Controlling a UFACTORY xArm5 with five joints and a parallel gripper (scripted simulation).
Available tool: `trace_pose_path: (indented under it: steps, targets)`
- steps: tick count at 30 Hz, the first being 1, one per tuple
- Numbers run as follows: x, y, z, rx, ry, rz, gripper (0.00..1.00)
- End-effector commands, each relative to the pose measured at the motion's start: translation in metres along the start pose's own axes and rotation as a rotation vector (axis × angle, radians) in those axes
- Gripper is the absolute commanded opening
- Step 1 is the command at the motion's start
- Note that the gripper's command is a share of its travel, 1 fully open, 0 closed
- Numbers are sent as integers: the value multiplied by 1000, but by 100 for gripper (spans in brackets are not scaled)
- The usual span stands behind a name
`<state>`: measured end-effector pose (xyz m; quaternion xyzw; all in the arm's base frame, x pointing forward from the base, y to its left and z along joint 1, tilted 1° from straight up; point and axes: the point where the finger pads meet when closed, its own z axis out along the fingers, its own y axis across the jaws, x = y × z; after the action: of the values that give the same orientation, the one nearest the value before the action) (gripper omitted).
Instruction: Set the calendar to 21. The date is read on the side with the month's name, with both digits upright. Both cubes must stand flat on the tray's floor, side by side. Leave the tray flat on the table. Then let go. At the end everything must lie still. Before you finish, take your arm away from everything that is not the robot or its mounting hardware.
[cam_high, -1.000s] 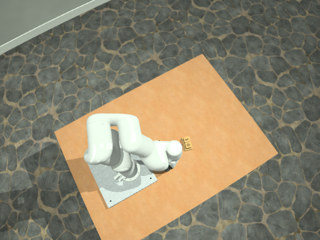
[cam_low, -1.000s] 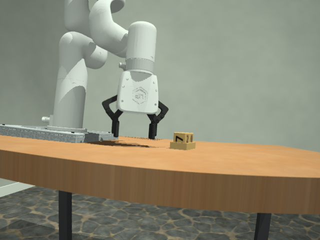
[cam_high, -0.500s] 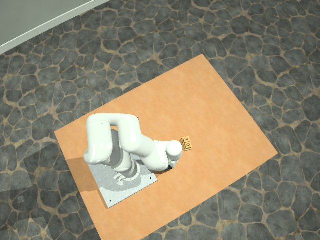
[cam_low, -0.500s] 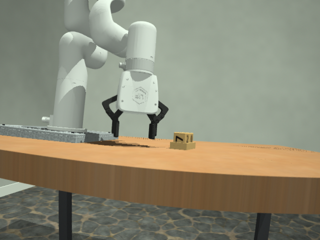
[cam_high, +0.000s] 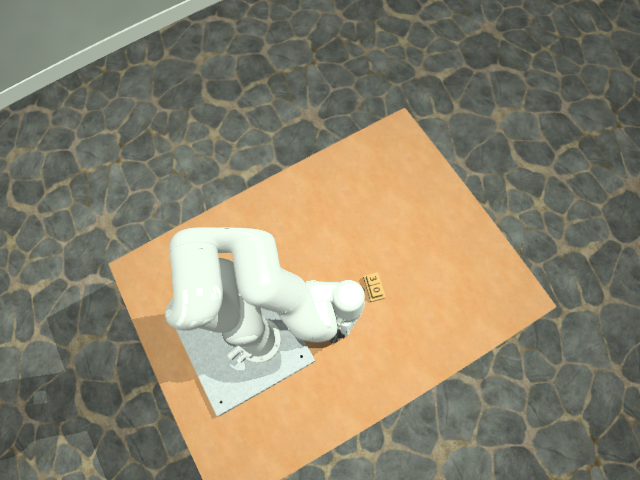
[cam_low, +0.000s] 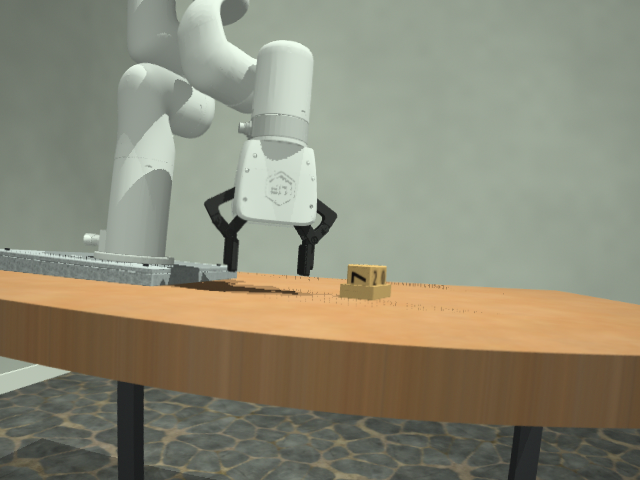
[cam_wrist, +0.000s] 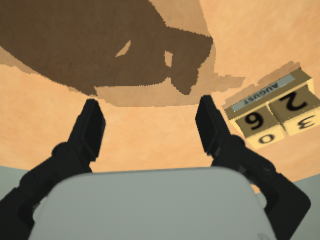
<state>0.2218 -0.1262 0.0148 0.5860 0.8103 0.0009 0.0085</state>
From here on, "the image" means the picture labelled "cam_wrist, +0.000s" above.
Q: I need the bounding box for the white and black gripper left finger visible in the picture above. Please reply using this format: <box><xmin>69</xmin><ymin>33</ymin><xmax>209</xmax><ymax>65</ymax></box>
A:
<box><xmin>0</xmin><ymin>98</ymin><xmax>106</xmax><ymax>240</ymax></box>

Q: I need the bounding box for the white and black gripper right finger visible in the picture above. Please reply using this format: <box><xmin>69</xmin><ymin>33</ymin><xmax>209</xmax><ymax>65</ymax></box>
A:
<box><xmin>195</xmin><ymin>95</ymin><xmax>311</xmax><ymax>240</ymax></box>

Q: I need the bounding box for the tan wooden number cube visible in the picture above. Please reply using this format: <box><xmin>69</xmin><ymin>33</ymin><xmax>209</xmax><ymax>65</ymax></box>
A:
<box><xmin>268</xmin><ymin>86</ymin><xmax>320</xmax><ymax>136</ymax></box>
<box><xmin>236</xmin><ymin>105</ymin><xmax>285</xmax><ymax>149</ymax></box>

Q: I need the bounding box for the tan wooden calendar tray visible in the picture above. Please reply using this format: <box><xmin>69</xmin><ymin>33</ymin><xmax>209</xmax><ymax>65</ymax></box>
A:
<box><xmin>224</xmin><ymin>68</ymin><xmax>314</xmax><ymax>136</ymax></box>

